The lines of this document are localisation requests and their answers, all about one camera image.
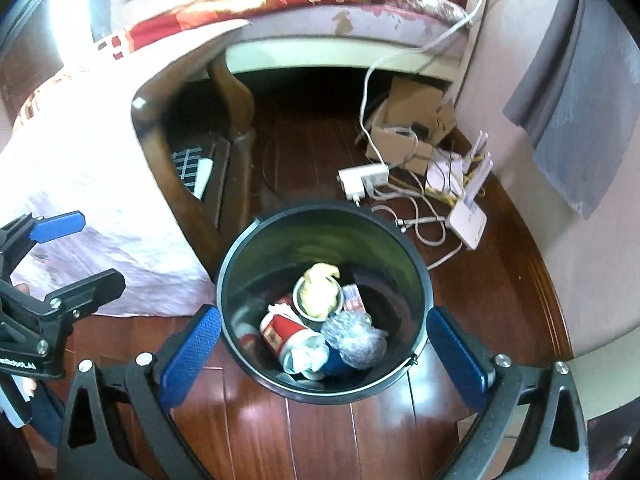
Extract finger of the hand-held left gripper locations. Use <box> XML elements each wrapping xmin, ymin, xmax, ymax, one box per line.
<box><xmin>0</xmin><ymin>211</ymin><xmax>86</xmax><ymax>273</ymax></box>
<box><xmin>0</xmin><ymin>269</ymin><xmax>126</xmax><ymax>357</ymax></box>

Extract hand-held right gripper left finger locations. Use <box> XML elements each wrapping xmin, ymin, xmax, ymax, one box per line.
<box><xmin>57</xmin><ymin>304</ymin><xmax>222</xmax><ymax>480</ymax></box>

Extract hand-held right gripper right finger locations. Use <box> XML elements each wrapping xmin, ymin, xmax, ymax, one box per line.
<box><xmin>427</xmin><ymin>306</ymin><xmax>593</xmax><ymax>480</ymax></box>

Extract red paper cup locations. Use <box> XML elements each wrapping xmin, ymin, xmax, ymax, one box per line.
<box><xmin>259</xmin><ymin>294</ymin><xmax>328</xmax><ymax>381</ymax></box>

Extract clear plastic wrap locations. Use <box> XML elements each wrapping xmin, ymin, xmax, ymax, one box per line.
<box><xmin>320</xmin><ymin>310</ymin><xmax>388</xmax><ymax>371</ymax></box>

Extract black plastic bucket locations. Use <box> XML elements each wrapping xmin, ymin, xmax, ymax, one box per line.
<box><xmin>215</xmin><ymin>201</ymin><xmax>433</xmax><ymax>407</ymax></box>

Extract white tissue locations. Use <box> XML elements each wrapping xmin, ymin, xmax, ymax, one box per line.
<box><xmin>287</xmin><ymin>342</ymin><xmax>326</xmax><ymax>376</ymax></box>

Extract blue cloth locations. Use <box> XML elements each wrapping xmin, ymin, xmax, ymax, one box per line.
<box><xmin>325</xmin><ymin>347</ymin><xmax>353</xmax><ymax>377</ymax></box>

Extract pale yellow cloth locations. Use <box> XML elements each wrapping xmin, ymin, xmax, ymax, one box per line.
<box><xmin>301</xmin><ymin>263</ymin><xmax>342</xmax><ymax>318</ymax></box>

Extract pale pink tablecloth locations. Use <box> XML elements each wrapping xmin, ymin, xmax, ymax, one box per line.
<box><xmin>0</xmin><ymin>20</ymin><xmax>251</xmax><ymax>318</ymax></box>

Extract person's blue trouser leg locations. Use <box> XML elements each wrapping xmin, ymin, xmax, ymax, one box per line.
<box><xmin>27</xmin><ymin>392</ymin><xmax>68</xmax><ymax>453</ymax></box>

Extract white router with antennas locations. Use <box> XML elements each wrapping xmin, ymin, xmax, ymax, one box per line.
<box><xmin>445</xmin><ymin>130</ymin><xmax>493</xmax><ymax>251</ymax></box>

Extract wooden table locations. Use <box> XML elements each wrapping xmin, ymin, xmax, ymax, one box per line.
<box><xmin>131</xmin><ymin>57</ymin><xmax>257</xmax><ymax>281</ymax></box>

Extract brown wooden door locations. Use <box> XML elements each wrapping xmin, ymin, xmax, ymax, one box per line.
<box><xmin>0</xmin><ymin>20</ymin><xmax>66</xmax><ymax>126</ymax></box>

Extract dark panel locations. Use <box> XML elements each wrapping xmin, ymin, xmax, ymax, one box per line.
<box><xmin>587</xmin><ymin>412</ymin><xmax>640</xmax><ymax>480</ymax></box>

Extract white power strip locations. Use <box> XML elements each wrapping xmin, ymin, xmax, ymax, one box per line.
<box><xmin>337</xmin><ymin>162</ymin><xmax>391</xmax><ymax>196</ymax></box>

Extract cardboard box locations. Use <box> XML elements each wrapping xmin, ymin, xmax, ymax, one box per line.
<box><xmin>362</xmin><ymin>76</ymin><xmax>458</xmax><ymax>173</ymax></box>

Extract grey curtain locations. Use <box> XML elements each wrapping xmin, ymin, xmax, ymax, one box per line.
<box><xmin>502</xmin><ymin>0</ymin><xmax>640</xmax><ymax>221</ymax></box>

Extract bed with grey sheet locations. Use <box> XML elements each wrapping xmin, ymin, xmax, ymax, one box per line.
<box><xmin>225</xmin><ymin>0</ymin><xmax>476</xmax><ymax>83</ymax></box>

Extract grey floral cloth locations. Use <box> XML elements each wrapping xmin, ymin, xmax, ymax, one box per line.
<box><xmin>390</xmin><ymin>0</ymin><xmax>471</xmax><ymax>26</ymax></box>

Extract tangled white cables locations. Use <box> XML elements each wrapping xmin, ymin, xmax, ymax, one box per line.
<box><xmin>372</xmin><ymin>187</ymin><xmax>463</xmax><ymax>268</ymax></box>

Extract thick white cable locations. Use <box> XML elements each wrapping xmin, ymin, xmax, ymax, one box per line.
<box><xmin>356</xmin><ymin>0</ymin><xmax>485</xmax><ymax>166</ymax></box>

